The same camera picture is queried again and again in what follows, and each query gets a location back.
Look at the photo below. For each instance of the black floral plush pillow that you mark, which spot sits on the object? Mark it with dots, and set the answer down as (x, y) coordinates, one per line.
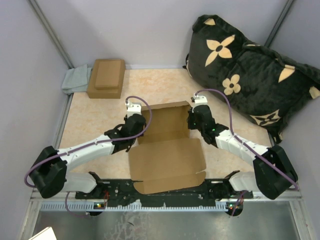
(264, 86)

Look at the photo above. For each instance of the large folded cardboard box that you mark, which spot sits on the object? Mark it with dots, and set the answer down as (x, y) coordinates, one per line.
(93, 93)

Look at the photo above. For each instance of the left aluminium corner post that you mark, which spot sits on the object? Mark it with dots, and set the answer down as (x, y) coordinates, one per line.
(51, 33)

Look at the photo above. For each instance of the right aluminium corner post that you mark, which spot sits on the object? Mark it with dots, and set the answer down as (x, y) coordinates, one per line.
(280, 20)

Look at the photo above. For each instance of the grey folded cloth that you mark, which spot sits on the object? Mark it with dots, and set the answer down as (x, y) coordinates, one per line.
(76, 79)

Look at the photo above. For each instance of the brown cardboard box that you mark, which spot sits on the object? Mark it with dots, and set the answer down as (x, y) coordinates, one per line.
(166, 158)

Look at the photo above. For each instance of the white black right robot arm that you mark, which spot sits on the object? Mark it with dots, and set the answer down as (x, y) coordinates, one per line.
(272, 172)

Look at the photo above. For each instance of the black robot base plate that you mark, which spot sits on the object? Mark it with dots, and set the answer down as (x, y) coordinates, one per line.
(121, 192)

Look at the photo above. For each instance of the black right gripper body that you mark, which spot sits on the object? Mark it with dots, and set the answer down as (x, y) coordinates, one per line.
(192, 122)

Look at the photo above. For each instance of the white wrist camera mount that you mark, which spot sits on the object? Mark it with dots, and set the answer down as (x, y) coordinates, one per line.
(133, 108)
(199, 100)

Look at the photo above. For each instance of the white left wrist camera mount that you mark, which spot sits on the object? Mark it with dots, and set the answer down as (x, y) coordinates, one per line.
(133, 108)

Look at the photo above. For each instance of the aluminium corner post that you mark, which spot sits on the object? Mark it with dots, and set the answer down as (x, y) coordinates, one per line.
(51, 33)
(280, 20)

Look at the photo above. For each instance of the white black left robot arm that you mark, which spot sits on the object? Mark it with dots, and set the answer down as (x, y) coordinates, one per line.
(51, 172)

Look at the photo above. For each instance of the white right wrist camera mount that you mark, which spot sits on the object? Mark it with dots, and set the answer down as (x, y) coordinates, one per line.
(199, 100)

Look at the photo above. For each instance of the white paper sheet corner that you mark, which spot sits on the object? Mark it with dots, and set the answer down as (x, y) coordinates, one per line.
(45, 234)

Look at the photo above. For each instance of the small folded cardboard box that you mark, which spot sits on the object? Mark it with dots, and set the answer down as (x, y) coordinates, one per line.
(108, 75)

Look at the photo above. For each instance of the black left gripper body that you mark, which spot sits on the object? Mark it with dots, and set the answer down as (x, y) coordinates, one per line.
(141, 131)

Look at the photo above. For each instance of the white slotted cable duct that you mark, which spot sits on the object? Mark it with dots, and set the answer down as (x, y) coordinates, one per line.
(98, 206)

